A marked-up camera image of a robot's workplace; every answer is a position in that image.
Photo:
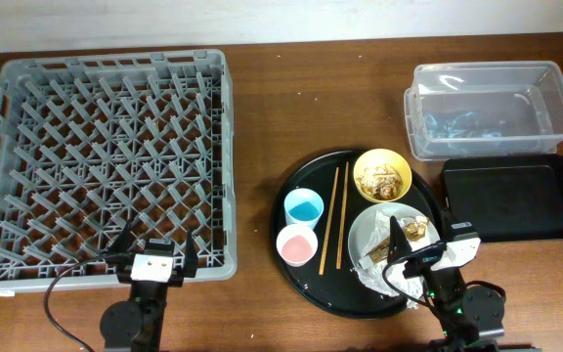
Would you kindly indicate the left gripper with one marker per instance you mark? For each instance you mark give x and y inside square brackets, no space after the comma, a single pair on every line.
[186,271]

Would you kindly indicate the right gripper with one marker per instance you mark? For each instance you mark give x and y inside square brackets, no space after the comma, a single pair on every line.
[400,245]

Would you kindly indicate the gold foil wrapper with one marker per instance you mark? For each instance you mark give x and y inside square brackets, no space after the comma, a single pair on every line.
[415,229]

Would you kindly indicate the white round plate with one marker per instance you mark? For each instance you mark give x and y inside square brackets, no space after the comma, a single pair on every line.
[391,207]

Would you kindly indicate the white napkin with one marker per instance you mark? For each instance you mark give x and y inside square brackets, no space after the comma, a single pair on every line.
[375,228]

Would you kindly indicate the food scraps and rice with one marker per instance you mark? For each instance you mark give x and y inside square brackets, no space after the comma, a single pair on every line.
[380,182]

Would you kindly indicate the yellow bowl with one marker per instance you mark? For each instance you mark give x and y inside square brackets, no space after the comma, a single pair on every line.
[378,157]

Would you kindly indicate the wooden chopstick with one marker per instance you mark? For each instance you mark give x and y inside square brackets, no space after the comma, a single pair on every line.
[342,218]
[328,221]

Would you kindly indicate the blue plastic cup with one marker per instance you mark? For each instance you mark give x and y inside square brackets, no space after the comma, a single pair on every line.
[303,206]

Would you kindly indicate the pink plastic cup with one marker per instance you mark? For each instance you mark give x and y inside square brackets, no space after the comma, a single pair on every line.
[296,244]

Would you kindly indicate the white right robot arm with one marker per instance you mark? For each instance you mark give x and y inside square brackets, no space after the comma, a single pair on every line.
[470,314]

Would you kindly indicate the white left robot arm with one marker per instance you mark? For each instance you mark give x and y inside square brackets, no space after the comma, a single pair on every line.
[135,324]

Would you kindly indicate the grey plastic dishwasher rack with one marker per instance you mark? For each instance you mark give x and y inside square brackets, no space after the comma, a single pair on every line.
[90,145]

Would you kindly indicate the black rectangular tray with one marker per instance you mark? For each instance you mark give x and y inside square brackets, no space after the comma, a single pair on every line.
[507,198]

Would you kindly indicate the round black serving tray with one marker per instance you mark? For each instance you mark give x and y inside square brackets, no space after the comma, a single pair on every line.
[338,292]

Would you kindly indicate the clear plastic storage bin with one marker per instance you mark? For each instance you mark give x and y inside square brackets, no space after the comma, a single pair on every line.
[473,109]

